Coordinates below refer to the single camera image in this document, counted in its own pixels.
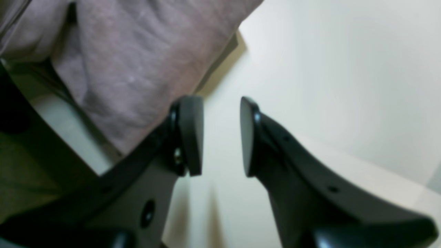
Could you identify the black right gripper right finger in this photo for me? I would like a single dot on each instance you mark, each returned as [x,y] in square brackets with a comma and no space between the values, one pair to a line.
[313,206]

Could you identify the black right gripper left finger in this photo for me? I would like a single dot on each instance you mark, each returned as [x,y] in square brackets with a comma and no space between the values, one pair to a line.
[126,207]

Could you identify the mauve t-shirt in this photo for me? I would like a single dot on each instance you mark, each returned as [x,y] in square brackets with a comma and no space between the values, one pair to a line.
[123,62]

